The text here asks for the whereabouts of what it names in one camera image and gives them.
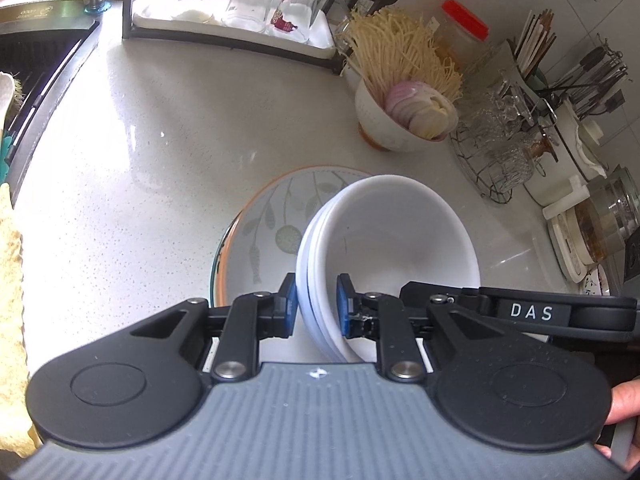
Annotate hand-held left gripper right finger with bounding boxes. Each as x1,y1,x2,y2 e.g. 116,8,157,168
336,274,493,386

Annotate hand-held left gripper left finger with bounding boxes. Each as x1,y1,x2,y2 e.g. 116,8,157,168
129,272,297,386

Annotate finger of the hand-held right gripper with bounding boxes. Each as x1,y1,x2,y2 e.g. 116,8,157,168
400,281,493,314

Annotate shallow white bowl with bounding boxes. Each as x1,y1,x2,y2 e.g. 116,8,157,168
304,185,353,364
317,175,482,365
296,195,341,361

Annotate white floral plate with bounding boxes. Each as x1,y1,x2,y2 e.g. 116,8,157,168
220,169,373,311

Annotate orange rimmed plate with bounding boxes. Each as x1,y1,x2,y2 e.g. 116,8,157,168
211,165,373,309

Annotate person's right hand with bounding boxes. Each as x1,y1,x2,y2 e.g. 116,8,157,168
607,379,640,427

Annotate small patterned dish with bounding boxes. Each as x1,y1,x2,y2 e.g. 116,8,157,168
580,264,612,297

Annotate white kettle base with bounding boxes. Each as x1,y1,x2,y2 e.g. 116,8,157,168
542,185,601,283

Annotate glass kettle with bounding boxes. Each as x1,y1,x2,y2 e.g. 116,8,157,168
575,165,640,266

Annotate cluster of patterned glass cups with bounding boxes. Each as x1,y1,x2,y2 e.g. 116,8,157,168
460,75,551,192

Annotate deep white ceramic bowl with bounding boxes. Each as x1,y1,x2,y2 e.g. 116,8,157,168
354,77,460,153

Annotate sliced red onion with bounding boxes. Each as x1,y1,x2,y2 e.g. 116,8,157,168
384,80,453,140

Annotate chopstick holder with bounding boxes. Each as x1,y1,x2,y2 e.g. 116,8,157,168
520,66,552,97

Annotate enoki mushroom bunch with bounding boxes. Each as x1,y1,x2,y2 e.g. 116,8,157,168
336,6,463,106

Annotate red lidded plastic jar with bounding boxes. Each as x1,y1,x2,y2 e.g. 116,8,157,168
440,0,493,72

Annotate bundle of chopsticks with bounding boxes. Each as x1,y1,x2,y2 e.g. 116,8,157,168
515,9,558,77

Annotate yellow dish cloth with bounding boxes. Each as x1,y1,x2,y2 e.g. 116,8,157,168
0,182,43,458

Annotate white drain tray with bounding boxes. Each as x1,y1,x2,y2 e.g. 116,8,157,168
131,0,337,58

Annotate black metal dish rack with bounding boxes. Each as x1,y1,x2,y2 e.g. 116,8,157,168
121,0,337,69

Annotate black kitchen sink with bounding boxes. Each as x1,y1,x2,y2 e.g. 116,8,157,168
0,5,101,201

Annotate white dish brush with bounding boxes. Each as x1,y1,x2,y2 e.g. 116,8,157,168
0,71,26,128

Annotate metal wire basket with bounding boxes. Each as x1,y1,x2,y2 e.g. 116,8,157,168
450,125,542,206

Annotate bundle of dark handled utensils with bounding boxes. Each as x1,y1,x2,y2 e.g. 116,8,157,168
547,45,631,117

